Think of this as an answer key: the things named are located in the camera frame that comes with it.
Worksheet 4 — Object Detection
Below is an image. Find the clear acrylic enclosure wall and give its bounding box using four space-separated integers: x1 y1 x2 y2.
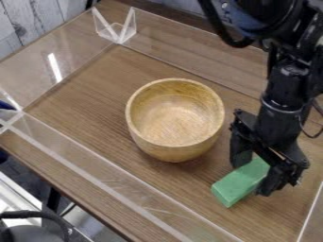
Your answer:
0 2 323 242

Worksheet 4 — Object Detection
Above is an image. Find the black table leg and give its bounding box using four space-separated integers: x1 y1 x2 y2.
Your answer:
46 188 61 213

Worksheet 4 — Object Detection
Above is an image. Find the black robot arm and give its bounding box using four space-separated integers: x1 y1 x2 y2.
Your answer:
197 0 323 197

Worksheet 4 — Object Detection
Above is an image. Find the black cable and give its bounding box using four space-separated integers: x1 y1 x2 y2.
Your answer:
0 210 70 242

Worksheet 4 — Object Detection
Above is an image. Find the green rectangular block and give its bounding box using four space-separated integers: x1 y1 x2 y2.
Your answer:
210 157 268 208

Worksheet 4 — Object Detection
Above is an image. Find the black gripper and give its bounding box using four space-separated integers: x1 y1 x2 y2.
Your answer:
229 97 310 197

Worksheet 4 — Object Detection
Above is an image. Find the clear acrylic corner bracket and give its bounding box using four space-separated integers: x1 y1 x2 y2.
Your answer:
90 8 136 44

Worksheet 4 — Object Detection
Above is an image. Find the brown wooden bowl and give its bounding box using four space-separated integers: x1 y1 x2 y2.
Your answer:
125 78 224 163

